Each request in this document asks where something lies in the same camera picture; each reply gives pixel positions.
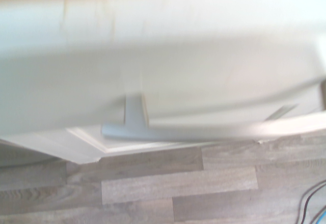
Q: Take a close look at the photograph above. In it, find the white drawer with wooden interior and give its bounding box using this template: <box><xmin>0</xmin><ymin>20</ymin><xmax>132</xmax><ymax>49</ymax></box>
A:
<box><xmin>0</xmin><ymin>0</ymin><xmax>326</xmax><ymax>139</ymax></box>

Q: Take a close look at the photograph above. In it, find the thin black cable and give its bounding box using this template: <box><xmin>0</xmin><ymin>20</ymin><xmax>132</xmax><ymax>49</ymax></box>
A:
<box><xmin>296</xmin><ymin>180</ymin><xmax>326</xmax><ymax>224</ymax></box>

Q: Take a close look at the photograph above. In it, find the white curved drawer handle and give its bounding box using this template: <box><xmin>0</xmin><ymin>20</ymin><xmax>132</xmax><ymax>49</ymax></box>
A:
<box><xmin>101</xmin><ymin>93</ymin><xmax>326</xmax><ymax>143</ymax></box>

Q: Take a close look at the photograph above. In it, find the blue cable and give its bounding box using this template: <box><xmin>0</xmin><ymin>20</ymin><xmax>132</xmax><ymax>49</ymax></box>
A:
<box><xmin>312</xmin><ymin>205</ymin><xmax>326</xmax><ymax>224</ymax></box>

